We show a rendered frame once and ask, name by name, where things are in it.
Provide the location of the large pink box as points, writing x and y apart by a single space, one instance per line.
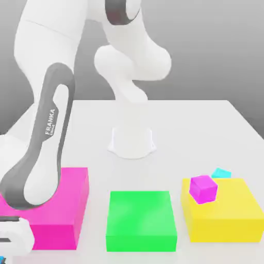
68 198

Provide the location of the large green box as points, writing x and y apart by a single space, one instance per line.
141 218

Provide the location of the small blue cube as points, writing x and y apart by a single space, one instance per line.
1 260

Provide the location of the small cyan cube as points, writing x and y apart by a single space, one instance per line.
221 173

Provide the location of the small magenta cube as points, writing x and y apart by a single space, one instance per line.
203 189

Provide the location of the large yellow box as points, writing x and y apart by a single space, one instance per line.
231 214

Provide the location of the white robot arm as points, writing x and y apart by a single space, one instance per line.
47 41

